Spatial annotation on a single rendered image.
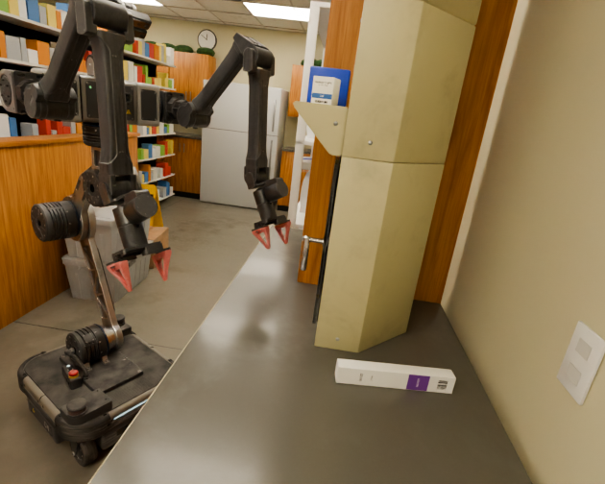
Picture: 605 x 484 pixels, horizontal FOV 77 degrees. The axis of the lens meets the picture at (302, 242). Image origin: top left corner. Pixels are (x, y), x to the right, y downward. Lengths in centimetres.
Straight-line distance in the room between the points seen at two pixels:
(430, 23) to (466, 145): 47
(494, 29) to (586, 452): 100
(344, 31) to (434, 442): 103
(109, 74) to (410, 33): 65
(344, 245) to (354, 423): 37
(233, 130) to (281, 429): 540
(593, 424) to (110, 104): 109
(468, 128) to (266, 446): 98
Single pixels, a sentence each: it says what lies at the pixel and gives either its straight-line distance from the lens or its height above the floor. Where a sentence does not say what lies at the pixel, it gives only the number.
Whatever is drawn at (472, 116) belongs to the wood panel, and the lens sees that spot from 126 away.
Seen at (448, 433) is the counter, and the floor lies 94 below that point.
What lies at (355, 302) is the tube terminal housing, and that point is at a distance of 93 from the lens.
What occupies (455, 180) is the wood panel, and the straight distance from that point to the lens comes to 126.
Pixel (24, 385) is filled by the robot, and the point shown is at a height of 21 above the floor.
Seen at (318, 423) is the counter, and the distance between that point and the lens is 80.
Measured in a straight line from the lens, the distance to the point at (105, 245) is 302.
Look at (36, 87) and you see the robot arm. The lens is 129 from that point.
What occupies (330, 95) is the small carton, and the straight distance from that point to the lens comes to 92.
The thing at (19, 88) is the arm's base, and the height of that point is 146.
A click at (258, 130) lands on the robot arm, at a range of 133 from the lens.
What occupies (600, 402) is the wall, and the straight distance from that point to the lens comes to 76.
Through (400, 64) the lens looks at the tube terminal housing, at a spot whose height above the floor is 160.
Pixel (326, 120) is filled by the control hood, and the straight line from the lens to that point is 83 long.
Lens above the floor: 148
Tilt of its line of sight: 18 degrees down
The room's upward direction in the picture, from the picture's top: 7 degrees clockwise
